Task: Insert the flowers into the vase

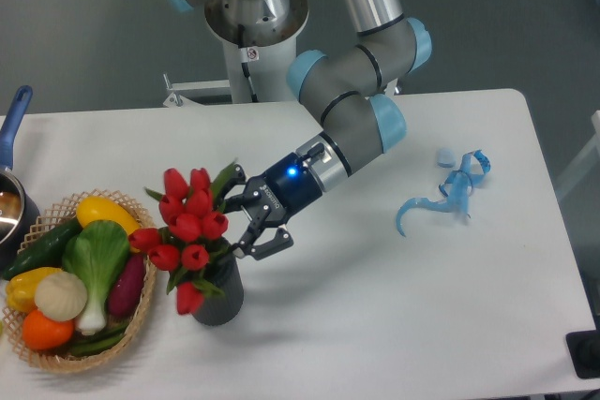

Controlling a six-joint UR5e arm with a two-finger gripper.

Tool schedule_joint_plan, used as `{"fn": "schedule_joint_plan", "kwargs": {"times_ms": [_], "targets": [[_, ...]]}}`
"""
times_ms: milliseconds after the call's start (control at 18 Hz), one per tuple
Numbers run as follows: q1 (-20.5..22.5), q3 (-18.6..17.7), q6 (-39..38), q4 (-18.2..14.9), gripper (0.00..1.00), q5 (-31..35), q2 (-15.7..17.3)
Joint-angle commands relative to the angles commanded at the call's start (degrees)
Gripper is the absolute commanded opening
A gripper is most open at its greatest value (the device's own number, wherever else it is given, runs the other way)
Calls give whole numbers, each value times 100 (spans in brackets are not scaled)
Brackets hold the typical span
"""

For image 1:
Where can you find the green bean pods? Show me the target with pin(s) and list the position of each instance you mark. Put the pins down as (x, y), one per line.
(99, 342)

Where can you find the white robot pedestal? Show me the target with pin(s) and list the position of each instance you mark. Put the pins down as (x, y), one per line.
(258, 39)

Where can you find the small blue cap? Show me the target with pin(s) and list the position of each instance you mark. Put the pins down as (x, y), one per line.
(445, 158)

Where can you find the yellow squash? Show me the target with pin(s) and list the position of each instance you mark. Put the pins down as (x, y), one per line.
(112, 219)

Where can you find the orange fruit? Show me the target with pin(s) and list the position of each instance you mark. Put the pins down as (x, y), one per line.
(42, 333)

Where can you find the woven wicker basket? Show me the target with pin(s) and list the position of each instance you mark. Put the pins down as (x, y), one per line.
(60, 361)

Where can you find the yellow bell pepper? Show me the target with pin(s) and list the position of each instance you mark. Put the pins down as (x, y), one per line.
(21, 288)

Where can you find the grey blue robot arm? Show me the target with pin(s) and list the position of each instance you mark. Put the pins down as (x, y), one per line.
(344, 95)

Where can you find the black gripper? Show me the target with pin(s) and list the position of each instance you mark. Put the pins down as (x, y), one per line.
(270, 199)

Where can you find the blue plastic tape strip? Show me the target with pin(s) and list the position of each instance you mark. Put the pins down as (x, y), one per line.
(456, 189)

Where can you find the blue handled saucepan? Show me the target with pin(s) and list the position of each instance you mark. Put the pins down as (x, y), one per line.
(18, 210)

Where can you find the green bok choy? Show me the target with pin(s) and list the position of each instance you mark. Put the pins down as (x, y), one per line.
(97, 257)

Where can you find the white garlic bulb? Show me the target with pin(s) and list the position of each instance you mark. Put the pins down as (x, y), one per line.
(61, 296)

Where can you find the green cucumber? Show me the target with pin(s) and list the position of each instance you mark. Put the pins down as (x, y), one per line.
(45, 251)

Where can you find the purple eggplant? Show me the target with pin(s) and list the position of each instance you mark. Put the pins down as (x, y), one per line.
(126, 292)

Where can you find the dark grey ribbed vase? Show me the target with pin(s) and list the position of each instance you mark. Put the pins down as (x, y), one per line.
(220, 284)

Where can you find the red tulip bouquet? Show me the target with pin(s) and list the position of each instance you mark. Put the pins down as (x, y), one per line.
(179, 248)

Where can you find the black device at edge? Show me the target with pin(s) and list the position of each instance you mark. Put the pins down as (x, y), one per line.
(584, 353)

